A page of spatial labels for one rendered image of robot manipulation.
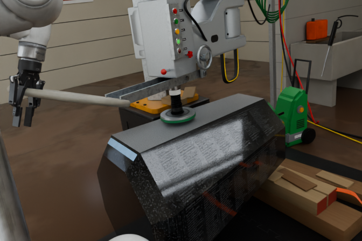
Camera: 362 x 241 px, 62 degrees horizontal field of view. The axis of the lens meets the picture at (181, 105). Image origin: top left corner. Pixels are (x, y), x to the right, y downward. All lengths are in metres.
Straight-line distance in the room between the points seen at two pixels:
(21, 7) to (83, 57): 7.13
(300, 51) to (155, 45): 3.07
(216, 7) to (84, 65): 5.98
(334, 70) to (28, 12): 4.02
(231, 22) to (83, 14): 5.82
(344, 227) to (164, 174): 1.19
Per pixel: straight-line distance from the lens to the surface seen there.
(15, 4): 0.59
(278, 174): 2.44
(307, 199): 2.24
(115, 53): 7.98
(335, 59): 4.33
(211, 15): 1.97
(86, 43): 7.73
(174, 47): 1.61
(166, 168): 1.56
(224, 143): 1.78
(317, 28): 4.76
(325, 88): 4.57
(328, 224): 2.24
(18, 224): 0.61
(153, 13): 1.68
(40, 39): 1.18
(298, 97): 3.27
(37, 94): 1.16
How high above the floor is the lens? 1.52
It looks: 18 degrees down
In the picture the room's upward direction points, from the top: 7 degrees counter-clockwise
